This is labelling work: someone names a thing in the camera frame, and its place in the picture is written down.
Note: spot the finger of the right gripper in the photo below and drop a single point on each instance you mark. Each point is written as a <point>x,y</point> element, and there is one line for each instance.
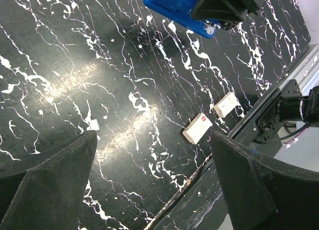
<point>229,13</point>

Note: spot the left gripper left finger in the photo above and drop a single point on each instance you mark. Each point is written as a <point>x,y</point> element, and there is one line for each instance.
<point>45,192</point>

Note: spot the aluminium frame rail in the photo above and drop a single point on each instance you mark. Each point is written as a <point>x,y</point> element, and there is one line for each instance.
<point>305,71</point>

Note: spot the blue black stapler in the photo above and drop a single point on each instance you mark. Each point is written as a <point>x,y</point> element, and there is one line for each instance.
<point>179,11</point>

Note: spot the small white paper scrap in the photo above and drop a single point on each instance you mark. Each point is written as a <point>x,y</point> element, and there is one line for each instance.
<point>94,125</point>

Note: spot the white staple box left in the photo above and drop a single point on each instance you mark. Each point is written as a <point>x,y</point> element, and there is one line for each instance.
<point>197,128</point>

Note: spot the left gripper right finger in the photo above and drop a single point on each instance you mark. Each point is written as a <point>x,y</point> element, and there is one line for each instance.
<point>270,194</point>

